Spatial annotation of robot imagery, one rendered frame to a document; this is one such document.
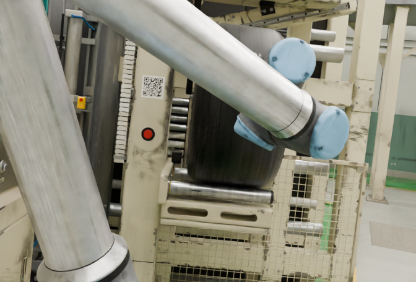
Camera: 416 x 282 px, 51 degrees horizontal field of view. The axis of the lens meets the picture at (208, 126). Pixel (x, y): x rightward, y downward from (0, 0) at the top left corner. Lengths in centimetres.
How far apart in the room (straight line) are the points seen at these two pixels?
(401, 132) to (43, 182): 1019
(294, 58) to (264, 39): 56
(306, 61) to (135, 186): 85
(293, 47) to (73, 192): 48
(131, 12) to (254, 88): 21
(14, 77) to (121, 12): 18
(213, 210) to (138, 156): 31
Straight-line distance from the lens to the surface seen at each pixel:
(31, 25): 63
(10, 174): 125
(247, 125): 84
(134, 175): 152
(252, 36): 142
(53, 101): 64
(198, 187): 143
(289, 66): 85
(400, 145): 1067
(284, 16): 195
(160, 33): 55
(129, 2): 54
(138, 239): 157
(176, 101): 189
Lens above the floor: 119
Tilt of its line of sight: 3 degrees down
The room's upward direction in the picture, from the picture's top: 6 degrees clockwise
